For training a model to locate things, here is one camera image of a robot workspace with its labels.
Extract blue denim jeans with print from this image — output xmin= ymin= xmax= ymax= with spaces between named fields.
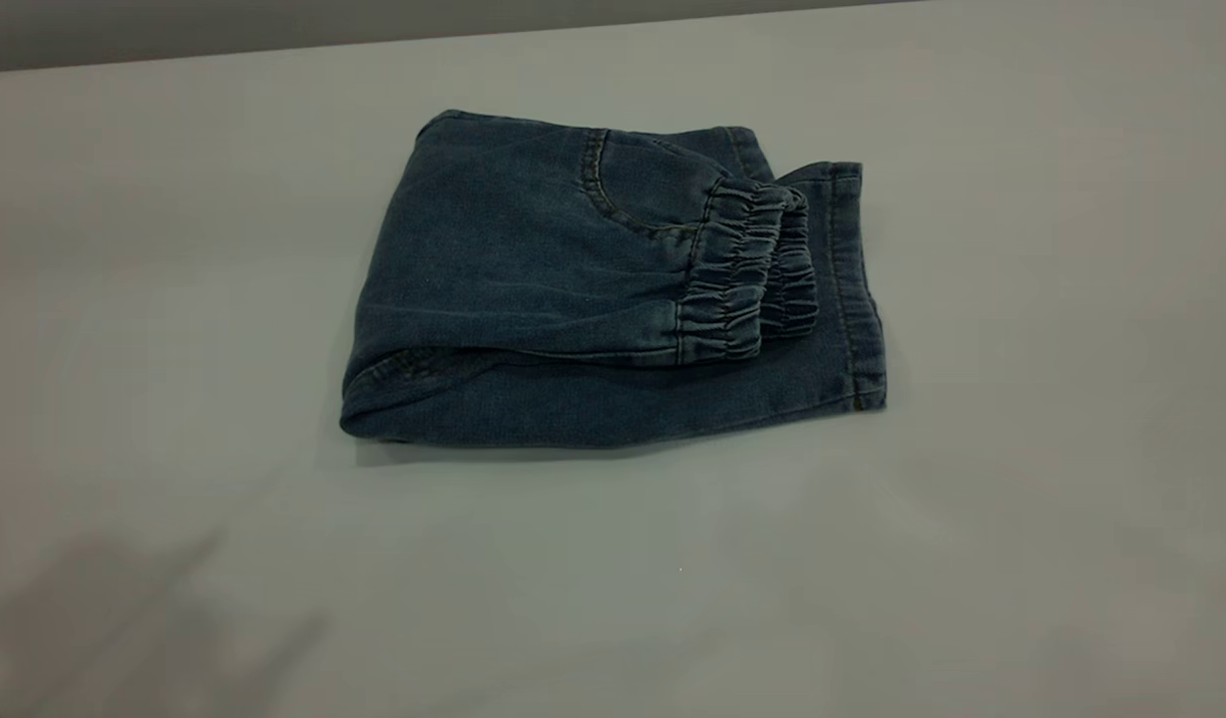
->
xmin=338 ymin=108 xmax=888 ymax=448

